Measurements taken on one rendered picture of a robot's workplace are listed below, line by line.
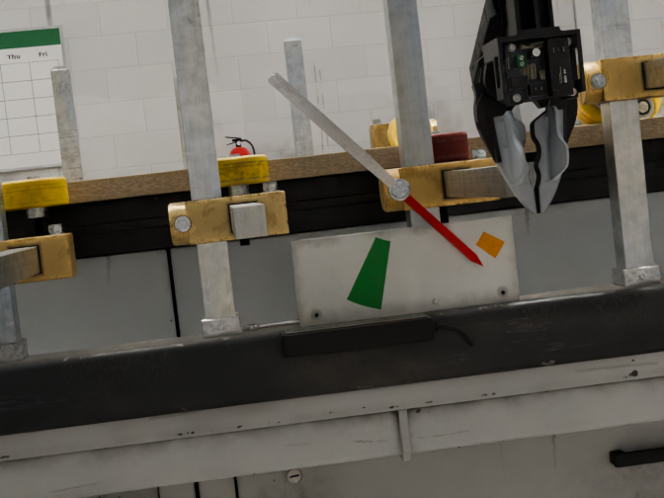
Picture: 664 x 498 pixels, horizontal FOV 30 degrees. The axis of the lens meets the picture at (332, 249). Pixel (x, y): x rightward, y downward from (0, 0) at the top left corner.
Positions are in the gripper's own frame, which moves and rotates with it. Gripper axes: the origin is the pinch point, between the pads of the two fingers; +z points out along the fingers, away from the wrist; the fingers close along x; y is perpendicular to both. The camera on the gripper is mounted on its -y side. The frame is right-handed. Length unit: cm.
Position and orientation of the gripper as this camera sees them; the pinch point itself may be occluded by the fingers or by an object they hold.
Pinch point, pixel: (534, 199)
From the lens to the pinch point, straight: 111.5
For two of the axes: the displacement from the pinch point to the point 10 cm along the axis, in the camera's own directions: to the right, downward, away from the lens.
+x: 9.9, -1.2, 0.8
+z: 1.1, 9.9, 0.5
